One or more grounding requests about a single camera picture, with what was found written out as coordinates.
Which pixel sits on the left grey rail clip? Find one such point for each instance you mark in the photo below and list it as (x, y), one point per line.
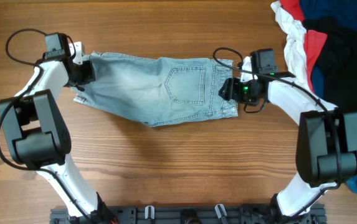
(150, 214)

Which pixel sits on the grey rail clip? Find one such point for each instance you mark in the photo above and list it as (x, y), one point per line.
(150, 214)
(221, 213)

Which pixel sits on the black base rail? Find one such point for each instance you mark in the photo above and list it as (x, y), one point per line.
(244, 214)

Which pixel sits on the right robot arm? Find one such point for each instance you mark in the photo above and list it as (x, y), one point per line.
(326, 154)

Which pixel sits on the dark blue garment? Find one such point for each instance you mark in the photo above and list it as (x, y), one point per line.
(345, 14)

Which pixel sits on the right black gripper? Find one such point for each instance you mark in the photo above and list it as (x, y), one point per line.
(230, 89)

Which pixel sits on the white shirt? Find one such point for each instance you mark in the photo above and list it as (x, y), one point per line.
(294, 53)

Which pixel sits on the light blue denim shorts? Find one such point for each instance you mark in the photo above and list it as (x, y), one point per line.
(158, 92)

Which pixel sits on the red garment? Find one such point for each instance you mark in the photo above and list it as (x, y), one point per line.
(314, 41)

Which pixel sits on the right grey rail clip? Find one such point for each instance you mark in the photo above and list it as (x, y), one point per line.
(221, 213)

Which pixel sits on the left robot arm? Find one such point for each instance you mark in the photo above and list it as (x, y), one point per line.
(35, 137)

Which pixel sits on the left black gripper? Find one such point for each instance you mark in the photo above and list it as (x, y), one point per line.
(88, 71)

